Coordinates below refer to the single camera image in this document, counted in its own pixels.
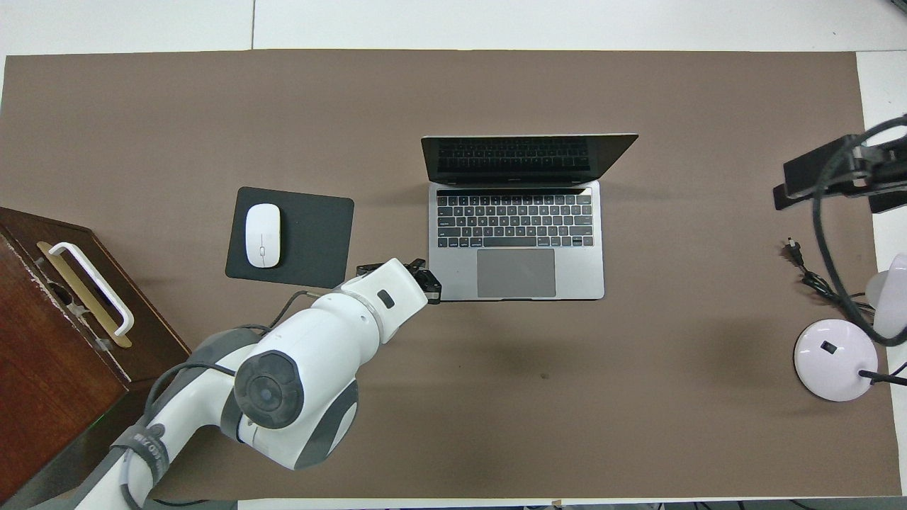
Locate dark brown wooden box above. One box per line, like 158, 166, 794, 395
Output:
0, 206, 193, 506

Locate white box handle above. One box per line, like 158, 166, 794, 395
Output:
48, 242, 135, 337

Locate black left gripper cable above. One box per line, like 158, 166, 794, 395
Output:
145, 289, 314, 427

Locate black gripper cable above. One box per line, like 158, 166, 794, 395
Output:
811, 113, 907, 349
145, 289, 314, 427

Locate white desk lamp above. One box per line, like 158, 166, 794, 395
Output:
793, 253, 907, 404

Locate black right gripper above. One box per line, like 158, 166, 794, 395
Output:
772, 135, 907, 215

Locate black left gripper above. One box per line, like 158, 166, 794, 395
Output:
356, 258, 444, 306

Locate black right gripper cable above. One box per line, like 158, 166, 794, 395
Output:
811, 113, 907, 349

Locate brown table mat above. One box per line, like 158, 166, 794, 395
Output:
0, 49, 903, 501

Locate white computer mouse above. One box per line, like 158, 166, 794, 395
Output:
245, 203, 282, 269

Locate black lamp power cable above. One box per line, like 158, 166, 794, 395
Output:
786, 238, 878, 331

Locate silver grey laptop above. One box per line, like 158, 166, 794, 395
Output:
420, 132, 640, 302

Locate black mouse pad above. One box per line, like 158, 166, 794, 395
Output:
225, 186, 355, 290

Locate brass handle plate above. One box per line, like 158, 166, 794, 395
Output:
35, 240, 134, 350

